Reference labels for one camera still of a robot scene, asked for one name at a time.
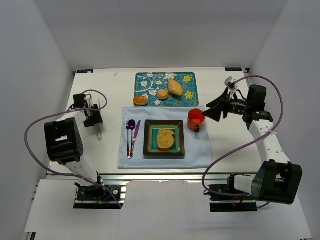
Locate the iridescent purple spoon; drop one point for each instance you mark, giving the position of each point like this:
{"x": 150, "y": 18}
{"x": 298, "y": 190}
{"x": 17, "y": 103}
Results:
{"x": 132, "y": 124}

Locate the blue label corner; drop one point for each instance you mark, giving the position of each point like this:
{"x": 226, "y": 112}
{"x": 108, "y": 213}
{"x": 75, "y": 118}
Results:
{"x": 233, "y": 69}
{"x": 84, "y": 71}

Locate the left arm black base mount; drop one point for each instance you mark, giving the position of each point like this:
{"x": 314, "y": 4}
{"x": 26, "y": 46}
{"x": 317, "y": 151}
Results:
{"x": 98, "y": 198}

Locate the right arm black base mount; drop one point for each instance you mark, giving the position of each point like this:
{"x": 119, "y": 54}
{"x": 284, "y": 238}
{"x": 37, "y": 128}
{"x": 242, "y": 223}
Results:
{"x": 231, "y": 204}

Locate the teal floral serving tray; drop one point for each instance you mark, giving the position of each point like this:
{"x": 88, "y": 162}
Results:
{"x": 147, "y": 84}

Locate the round sesame burger bun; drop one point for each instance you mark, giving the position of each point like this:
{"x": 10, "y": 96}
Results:
{"x": 140, "y": 101}

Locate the square green glazed plate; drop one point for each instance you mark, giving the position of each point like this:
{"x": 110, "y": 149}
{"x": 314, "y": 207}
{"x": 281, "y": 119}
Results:
{"x": 151, "y": 128}

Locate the blue label left corner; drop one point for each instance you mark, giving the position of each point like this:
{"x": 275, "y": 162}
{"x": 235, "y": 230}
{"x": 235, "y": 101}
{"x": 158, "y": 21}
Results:
{"x": 84, "y": 71}

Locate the stainless steel serving tongs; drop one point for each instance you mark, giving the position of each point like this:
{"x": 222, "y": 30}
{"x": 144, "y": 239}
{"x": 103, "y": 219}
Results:
{"x": 98, "y": 126}

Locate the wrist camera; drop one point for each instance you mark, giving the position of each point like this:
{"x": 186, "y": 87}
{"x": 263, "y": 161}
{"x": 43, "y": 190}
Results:
{"x": 230, "y": 83}
{"x": 89, "y": 100}

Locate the blue label right corner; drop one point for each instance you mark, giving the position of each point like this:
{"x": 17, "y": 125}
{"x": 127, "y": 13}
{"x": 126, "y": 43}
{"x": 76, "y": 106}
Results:
{"x": 233, "y": 69}

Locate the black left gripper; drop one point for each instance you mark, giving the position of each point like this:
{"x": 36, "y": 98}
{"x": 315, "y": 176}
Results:
{"x": 94, "y": 119}

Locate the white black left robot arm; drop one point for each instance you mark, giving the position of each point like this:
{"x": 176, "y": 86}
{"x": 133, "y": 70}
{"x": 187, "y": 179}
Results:
{"x": 63, "y": 140}

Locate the orange mug black handle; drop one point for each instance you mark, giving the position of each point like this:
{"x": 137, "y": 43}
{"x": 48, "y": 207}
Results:
{"x": 195, "y": 120}

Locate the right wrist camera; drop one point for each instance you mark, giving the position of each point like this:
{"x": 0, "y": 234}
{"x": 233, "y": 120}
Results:
{"x": 230, "y": 83}

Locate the iridescent purple knife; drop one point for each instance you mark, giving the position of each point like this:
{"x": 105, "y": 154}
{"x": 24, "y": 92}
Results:
{"x": 136, "y": 132}

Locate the large crusty bread roll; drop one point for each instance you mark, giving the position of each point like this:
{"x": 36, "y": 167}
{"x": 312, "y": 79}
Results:
{"x": 174, "y": 87}

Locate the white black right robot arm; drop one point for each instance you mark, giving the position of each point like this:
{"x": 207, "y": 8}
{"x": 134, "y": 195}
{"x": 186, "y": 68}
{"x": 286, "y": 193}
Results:
{"x": 278, "y": 179}

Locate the sliced brown bread loaf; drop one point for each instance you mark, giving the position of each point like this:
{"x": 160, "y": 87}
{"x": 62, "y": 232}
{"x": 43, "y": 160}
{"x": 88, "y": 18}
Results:
{"x": 165, "y": 140}

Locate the iridescent purple fork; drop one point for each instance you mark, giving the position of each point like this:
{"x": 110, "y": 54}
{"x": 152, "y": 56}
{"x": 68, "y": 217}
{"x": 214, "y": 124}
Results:
{"x": 127, "y": 125}

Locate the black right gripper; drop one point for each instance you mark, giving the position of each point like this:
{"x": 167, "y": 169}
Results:
{"x": 224, "y": 107}

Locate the light blue cloth placemat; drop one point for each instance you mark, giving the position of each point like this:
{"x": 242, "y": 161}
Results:
{"x": 198, "y": 150}

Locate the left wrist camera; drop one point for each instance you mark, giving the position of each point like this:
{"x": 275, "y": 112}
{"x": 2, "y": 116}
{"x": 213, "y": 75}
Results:
{"x": 89, "y": 100}

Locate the small round bread roll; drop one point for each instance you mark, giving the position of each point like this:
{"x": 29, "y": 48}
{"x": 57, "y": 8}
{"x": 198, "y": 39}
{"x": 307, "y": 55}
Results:
{"x": 162, "y": 94}

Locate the aluminium frame rail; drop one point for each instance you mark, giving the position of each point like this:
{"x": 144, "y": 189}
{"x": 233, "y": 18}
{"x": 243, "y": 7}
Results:
{"x": 154, "y": 177}

